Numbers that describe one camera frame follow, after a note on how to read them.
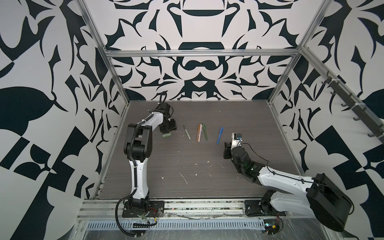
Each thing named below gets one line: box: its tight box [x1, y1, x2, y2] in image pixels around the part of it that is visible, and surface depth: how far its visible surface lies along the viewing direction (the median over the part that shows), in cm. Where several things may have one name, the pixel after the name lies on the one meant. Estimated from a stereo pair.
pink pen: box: [198, 123, 203, 142], surface depth 104 cm
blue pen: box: [216, 126, 224, 145], surface depth 104 cm
